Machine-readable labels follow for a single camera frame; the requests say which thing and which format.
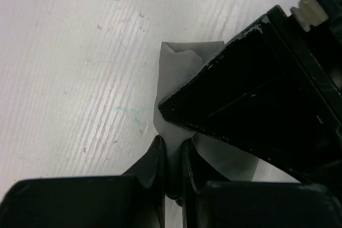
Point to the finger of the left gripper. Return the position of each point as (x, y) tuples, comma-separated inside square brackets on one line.
[(254, 94)]

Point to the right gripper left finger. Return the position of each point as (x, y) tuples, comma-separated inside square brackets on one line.
[(135, 198)]

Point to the grey underwear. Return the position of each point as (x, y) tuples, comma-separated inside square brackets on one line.
[(178, 63)]

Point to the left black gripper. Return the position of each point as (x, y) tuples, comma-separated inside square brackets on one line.
[(313, 30)]

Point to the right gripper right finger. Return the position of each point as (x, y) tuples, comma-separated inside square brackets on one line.
[(211, 200)]

